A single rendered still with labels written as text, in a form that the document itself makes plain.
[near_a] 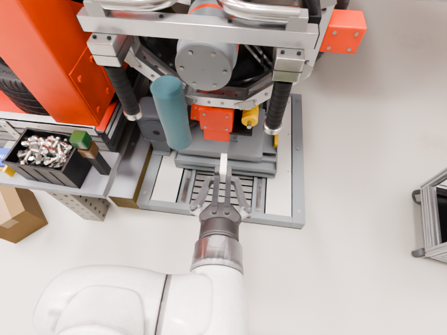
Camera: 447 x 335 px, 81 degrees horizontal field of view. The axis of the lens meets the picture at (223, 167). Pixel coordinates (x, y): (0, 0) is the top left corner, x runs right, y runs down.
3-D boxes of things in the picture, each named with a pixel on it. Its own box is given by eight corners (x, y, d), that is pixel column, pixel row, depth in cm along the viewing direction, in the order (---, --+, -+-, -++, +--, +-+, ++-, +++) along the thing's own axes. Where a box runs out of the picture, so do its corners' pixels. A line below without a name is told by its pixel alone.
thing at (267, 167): (276, 123, 149) (279, 111, 140) (274, 179, 131) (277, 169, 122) (189, 115, 152) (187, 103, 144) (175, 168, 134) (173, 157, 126)
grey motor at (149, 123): (197, 103, 157) (191, 52, 127) (183, 163, 136) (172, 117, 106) (168, 100, 158) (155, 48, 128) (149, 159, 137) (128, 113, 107)
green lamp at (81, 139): (93, 139, 77) (87, 130, 73) (88, 150, 75) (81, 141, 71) (80, 137, 77) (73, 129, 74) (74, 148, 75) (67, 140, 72)
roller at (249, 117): (261, 78, 110) (262, 66, 105) (256, 133, 95) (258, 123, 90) (247, 76, 110) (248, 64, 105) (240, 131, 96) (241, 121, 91)
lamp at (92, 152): (100, 148, 81) (94, 141, 78) (95, 159, 79) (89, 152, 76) (88, 147, 81) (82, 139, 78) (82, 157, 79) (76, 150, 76)
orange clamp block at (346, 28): (316, 34, 70) (351, 36, 70) (318, 52, 66) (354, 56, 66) (325, 7, 64) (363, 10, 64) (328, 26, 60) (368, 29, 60)
